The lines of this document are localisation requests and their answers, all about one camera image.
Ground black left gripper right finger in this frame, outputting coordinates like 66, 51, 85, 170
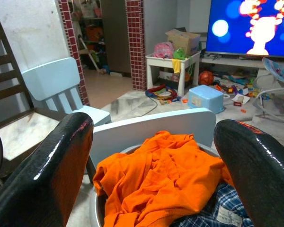
213, 119, 284, 227

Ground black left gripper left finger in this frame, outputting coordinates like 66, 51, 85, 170
0, 112, 95, 227

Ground orange printed shirt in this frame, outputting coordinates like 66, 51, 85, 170
92, 131, 235, 227

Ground blue plaid garment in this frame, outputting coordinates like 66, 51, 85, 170
170, 182, 255, 227

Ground metal basin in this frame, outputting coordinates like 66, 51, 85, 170
89, 144, 221, 227

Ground scattered toy bricks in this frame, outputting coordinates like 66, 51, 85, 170
213, 70, 261, 113

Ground light blue plastic stool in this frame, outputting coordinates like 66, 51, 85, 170
186, 84, 226, 114

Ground light blue kids chair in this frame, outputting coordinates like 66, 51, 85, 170
86, 107, 217, 183
21, 56, 112, 127

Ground baby bouncer seat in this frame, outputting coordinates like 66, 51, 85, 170
252, 56, 284, 123

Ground orange ball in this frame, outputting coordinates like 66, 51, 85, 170
198, 70, 215, 86

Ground white television stand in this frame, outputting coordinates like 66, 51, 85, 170
200, 53, 284, 71

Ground dark wooden chair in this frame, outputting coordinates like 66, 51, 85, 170
0, 20, 69, 180

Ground yellow cloth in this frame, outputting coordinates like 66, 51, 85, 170
171, 58, 182, 74

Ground green toy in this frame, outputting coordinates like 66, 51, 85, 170
172, 47, 192, 61

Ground small white kids table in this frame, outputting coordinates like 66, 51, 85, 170
145, 51, 201, 96

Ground cardboard box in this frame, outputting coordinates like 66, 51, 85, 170
165, 28, 201, 56

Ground pink kids bag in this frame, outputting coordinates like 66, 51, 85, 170
152, 41, 175, 59

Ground flat screen television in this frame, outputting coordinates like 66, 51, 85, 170
205, 0, 284, 59

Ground brown cabinet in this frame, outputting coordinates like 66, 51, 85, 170
101, 0, 131, 74

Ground black floor cable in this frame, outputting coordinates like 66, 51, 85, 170
141, 94, 160, 117

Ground colourful ring toy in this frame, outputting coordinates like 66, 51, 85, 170
145, 84, 180, 102

